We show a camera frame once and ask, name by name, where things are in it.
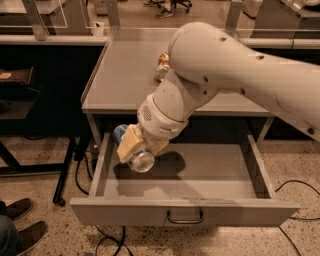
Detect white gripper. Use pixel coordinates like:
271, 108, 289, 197
117, 94, 188, 163

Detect blue silver redbull can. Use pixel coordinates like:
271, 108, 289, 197
112, 124, 155, 173

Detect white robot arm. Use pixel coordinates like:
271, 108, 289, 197
118, 22, 320, 162

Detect gold brown soda can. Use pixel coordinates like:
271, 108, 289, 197
155, 52, 171, 81

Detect open grey top drawer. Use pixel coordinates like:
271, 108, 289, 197
70, 135, 299, 227

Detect grey cabinet table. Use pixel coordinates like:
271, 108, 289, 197
82, 29, 279, 145

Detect upper brown shoe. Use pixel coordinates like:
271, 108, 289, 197
5, 198, 33, 220

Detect blue jeans leg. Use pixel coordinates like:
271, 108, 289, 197
0, 215, 19, 256

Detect black metal drawer handle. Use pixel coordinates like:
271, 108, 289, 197
166, 209, 204, 225

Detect black floor cable left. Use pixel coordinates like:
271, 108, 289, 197
74, 151, 135, 256

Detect black floor cable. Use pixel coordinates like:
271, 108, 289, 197
274, 179, 320, 256
74, 151, 135, 256

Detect black side table frame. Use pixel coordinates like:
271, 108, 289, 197
0, 66, 76, 207

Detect black floor cable right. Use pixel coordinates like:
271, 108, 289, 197
274, 179, 320, 256

